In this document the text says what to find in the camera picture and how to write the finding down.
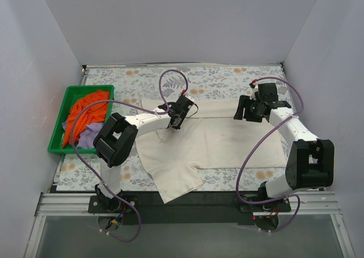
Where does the purple cable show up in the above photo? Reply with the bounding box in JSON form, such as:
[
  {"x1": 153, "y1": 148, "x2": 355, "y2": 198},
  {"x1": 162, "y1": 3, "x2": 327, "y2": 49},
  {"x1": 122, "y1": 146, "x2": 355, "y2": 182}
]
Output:
[
  {"x1": 235, "y1": 77, "x2": 305, "y2": 234},
  {"x1": 69, "y1": 69, "x2": 190, "y2": 243}
]

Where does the green plastic tray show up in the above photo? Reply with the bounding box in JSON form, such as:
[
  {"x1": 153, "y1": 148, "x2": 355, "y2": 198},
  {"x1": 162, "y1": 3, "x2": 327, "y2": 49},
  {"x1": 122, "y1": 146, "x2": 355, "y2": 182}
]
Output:
[{"x1": 48, "y1": 85, "x2": 114, "y2": 155}]

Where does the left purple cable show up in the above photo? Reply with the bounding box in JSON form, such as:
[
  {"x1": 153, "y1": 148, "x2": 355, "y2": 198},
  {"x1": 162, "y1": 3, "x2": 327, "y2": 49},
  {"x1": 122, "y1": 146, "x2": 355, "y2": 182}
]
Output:
[{"x1": 69, "y1": 69, "x2": 190, "y2": 243}]

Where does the cream white t shirt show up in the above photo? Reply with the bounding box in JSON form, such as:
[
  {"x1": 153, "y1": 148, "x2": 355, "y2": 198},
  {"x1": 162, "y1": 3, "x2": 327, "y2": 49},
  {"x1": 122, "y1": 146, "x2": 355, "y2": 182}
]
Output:
[{"x1": 136, "y1": 98, "x2": 273, "y2": 203}]

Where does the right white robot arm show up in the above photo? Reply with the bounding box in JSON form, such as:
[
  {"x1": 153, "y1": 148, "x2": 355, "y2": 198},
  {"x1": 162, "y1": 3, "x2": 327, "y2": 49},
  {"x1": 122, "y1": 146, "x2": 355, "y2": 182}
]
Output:
[{"x1": 234, "y1": 80, "x2": 334, "y2": 211}]

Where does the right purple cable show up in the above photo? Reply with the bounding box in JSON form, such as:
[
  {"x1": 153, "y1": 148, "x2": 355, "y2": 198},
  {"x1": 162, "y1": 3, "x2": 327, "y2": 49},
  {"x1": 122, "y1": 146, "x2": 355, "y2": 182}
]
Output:
[{"x1": 235, "y1": 77, "x2": 305, "y2": 234}]

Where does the aluminium frame rail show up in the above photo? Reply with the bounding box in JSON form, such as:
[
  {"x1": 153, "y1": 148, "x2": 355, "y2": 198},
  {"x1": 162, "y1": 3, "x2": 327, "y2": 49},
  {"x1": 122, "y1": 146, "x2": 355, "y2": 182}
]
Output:
[{"x1": 25, "y1": 192, "x2": 354, "y2": 257}]

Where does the floral patterned table mat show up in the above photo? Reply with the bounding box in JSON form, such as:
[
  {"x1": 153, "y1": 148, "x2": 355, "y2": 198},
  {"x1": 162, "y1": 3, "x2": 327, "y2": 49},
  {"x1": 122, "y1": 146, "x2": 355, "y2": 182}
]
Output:
[{"x1": 53, "y1": 65, "x2": 285, "y2": 192}]

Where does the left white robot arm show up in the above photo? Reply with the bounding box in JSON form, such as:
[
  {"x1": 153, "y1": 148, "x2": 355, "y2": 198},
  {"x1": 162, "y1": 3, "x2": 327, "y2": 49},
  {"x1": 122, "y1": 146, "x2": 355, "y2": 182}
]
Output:
[{"x1": 93, "y1": 93, "x2": 195, "y2": 213}]

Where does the orange t shirt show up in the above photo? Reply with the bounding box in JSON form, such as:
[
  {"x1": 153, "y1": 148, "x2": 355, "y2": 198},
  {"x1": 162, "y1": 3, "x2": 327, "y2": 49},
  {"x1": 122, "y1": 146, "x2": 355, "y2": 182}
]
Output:
[{"x1": 62, "y1": 90, "x2": 109, "y2": 148}]

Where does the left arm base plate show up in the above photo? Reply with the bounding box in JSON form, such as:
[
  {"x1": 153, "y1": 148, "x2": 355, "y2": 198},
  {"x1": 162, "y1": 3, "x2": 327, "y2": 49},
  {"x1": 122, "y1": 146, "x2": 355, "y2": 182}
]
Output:
[{"x1": 87, "y1": 195, "x2": 138, "y2": 225}]

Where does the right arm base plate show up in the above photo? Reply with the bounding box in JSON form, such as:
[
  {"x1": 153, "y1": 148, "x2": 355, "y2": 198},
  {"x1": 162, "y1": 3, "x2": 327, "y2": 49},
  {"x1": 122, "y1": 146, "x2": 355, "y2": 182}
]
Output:
[{"x1": 233, "y1": 194, "x2": 291, "y2": 214}]

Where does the purple t shirt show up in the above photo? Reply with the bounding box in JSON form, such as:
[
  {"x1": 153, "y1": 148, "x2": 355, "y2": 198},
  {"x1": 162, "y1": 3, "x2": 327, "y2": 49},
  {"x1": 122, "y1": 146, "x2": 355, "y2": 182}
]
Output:
[{"x1": 73, "y1": 122, "x2": 104, "y2": 149}]

